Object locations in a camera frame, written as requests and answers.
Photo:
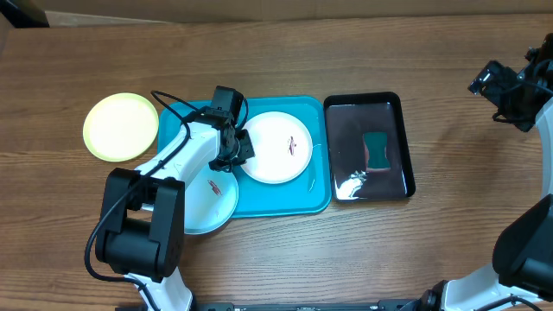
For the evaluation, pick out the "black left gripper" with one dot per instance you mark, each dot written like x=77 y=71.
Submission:
x=246 y=153

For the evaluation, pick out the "white plate with red stain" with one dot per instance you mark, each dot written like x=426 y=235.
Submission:
x=282 y=145

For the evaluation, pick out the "yellow plate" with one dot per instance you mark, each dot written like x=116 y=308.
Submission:
x=120 y=127

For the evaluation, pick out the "green and orange sponge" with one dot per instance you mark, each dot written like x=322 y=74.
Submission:
x=375 y=144

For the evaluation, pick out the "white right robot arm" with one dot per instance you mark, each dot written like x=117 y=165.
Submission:
x=520 y=272

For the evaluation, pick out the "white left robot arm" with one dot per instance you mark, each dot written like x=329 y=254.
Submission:
x=140 y=233

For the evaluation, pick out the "teal plastic tray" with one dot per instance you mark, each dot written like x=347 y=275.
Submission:
x=311 y=191

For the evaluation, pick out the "black rectangular tray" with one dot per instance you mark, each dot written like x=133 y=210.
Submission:
x=348 y=117

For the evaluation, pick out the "light blue plate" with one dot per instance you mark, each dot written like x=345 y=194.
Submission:
x=210 y=201

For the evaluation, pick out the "brown cardboard backdrop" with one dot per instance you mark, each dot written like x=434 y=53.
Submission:
x=277 y=10

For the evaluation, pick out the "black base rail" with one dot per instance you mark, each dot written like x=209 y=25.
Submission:
x=382 y=305

